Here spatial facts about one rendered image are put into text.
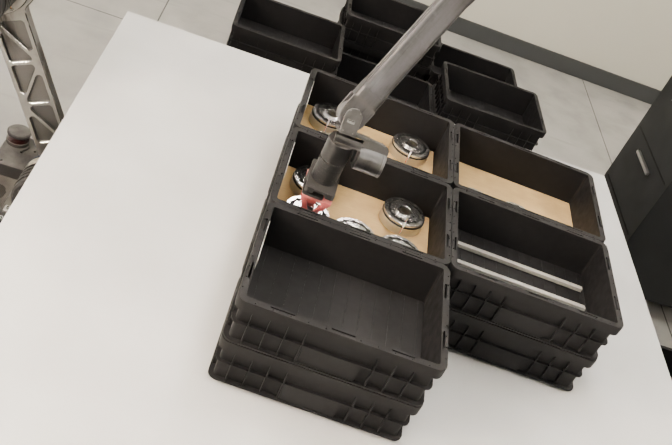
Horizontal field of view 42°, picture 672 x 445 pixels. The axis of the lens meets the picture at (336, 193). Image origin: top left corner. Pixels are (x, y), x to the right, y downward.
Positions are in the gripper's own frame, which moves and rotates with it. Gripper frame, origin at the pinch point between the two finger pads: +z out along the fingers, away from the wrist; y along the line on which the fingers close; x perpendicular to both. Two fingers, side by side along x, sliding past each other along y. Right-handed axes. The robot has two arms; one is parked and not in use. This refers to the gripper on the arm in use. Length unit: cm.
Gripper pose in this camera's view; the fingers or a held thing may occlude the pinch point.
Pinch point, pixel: (308, 208)
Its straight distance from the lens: 187.6
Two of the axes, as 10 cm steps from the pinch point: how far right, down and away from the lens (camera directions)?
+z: -3.7, 7.2, 5.9
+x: -9.2, -3.8, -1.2
